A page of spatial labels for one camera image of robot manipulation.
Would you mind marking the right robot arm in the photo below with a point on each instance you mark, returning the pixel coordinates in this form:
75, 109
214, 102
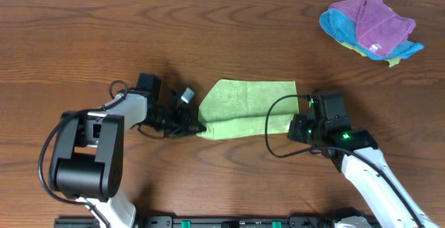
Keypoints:
356, 155

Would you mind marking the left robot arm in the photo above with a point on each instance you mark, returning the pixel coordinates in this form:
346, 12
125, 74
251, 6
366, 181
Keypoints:
87, 161

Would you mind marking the purple microfiber cloth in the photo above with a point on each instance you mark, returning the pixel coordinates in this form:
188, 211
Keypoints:
377, 29

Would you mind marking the blue microfiber cloth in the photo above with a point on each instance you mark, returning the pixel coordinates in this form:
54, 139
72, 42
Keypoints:
342, 29

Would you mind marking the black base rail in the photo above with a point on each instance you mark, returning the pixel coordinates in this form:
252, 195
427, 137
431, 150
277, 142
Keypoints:
292, 222

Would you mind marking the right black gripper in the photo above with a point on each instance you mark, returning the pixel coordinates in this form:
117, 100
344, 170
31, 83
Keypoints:
295, 132

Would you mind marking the yellow-green cloth at bottom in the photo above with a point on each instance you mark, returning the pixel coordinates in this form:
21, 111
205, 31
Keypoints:
392, 61

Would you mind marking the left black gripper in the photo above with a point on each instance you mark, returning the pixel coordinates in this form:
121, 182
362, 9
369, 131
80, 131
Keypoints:
181, 117

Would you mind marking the green microfiber cloth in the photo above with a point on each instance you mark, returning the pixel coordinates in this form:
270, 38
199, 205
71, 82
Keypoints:
236, 109

